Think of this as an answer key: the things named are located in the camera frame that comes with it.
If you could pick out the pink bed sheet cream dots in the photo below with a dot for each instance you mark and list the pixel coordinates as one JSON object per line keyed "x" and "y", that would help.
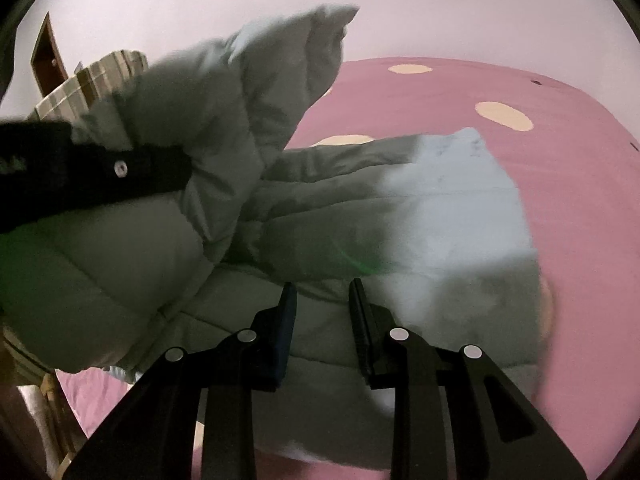
{"x": 575, "y": 185}

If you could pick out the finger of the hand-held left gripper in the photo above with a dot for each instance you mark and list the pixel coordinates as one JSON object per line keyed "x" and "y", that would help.
{"x": 135, "y": 170}

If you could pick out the light grey-blue quilted jacket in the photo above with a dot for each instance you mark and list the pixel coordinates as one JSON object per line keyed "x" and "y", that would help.
{"x": 425, "y": 210}

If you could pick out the wooden rattan chair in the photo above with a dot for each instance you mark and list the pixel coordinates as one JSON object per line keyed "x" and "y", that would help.
{"x": 52, "y": 390}

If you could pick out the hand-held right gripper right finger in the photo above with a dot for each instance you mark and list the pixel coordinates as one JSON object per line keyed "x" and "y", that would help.
{"x": 359, "y": 320}

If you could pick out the brown wooden door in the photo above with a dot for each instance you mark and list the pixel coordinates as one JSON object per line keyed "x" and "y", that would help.
{"x": 47, "y": 55}

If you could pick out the white cloth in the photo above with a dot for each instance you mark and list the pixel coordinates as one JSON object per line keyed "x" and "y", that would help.
{"x": 36, "y": 410}

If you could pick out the green brown plaid striped cloth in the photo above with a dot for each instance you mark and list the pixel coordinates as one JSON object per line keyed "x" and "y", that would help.
{"x": 90, "y": 85}

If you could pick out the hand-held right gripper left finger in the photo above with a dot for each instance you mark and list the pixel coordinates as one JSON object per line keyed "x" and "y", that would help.
{"x": 285, "y": 330}

